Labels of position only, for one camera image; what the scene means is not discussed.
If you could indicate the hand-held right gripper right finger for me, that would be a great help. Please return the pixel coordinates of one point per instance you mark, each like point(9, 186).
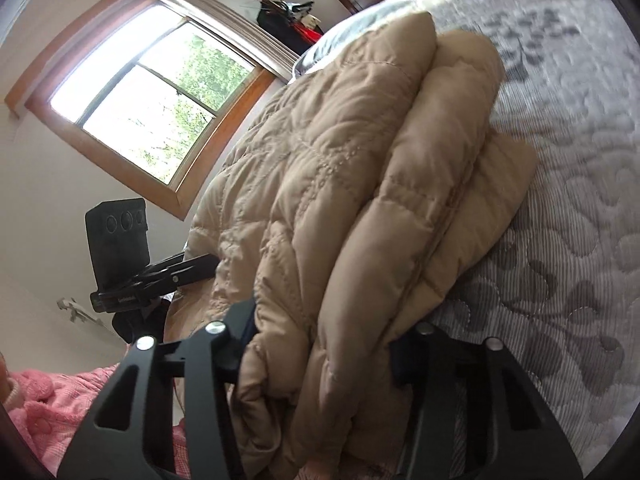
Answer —
point(425, 355)

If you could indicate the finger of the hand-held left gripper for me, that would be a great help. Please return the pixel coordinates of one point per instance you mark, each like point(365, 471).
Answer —
point(190, 271)

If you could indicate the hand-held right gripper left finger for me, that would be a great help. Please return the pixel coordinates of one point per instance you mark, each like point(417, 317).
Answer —
point(230, 340)

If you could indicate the beige quilted jacket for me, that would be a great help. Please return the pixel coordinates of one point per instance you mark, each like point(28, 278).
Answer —
point(350, 185)

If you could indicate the coat rack with clothes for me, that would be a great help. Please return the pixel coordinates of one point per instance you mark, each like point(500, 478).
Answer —
point(290, 20)

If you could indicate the person's left hand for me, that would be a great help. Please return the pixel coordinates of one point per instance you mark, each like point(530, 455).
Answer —
point(140, 325)

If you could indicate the wooden framed window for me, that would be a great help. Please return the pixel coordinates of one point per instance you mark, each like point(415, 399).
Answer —
point(150, 100)

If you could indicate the grey leaf-print quilted bedspread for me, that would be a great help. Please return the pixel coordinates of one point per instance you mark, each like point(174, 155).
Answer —
point(550, 210)

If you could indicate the beige curtain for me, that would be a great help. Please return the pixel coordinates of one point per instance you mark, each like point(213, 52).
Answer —
point(235, 25)

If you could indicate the grey pillow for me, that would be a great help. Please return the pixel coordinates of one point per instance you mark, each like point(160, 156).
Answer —
point(340, 35)

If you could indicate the white wall pipe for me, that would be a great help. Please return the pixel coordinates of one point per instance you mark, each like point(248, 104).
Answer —
point(82, 315)

